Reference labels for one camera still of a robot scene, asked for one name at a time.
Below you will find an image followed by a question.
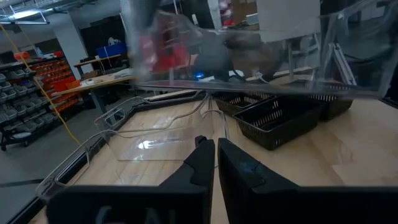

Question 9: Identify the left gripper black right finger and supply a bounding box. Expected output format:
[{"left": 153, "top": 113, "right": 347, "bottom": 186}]
[{"left": 217, "top": 138, "right": 398, "bottom": 224}]

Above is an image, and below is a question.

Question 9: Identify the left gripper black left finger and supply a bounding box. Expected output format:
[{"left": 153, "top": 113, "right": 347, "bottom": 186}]
[{"left": 46, "top": 135, "right": 216, "bottom": 224}]

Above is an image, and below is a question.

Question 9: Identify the clear plastic bin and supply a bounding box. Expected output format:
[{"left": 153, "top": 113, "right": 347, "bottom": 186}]
[
  {"left": 93, "top": 90, "right": 215, "bottom": 134},
  {"left": 35, "top": 108, "right": 231, "bottom": 200}
]

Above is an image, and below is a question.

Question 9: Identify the black slotted plastic basket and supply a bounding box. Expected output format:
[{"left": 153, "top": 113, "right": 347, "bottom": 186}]
[
  {"left": 213, "top": 91, "right": 276, "bottom": 116},
  {"left": 233, "top": 95, "right": 324, "bottom": 151},
  {"left": 307, "top": 82, "right": 354, "bottom": 121}
]

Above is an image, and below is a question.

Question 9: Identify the smoke grey translucent bin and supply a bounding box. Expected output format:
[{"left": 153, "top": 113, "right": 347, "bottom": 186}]
[{"left": 119, "top": 0, "right": 398, "bottom": 100}]

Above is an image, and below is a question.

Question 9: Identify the workbench with grey legs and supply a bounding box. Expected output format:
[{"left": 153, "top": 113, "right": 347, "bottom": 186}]
[{"left": 51, "top": 73, "right": 139, "bottom": 116}]

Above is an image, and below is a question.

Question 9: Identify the blue storage tote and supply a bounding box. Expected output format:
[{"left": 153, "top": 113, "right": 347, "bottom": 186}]
[{"left": 96, "top": 42, "right": 127, "bottom": 59}]

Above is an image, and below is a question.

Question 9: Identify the parts rack with small bins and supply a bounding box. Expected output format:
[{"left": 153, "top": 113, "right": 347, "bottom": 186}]
[{"left": 0, "top": 51, "right": 82, "bottom": 152}]

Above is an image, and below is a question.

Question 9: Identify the ceiling light panel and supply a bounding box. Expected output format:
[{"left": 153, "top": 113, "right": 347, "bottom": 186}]
[{"left": 0, "top": 8, "right": 50, "bottom": 26}]

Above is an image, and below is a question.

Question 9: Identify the wooden bench with dark frame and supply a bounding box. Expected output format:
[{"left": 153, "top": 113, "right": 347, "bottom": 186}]
[{"left": 73, "top": 53, "right": 131, "bottom": 78}]

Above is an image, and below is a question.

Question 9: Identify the yellow hanging cord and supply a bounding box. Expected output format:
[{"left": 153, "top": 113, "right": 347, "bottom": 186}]
[{"left": 0, "top": 24, "right": 82, "bottom": 146}]

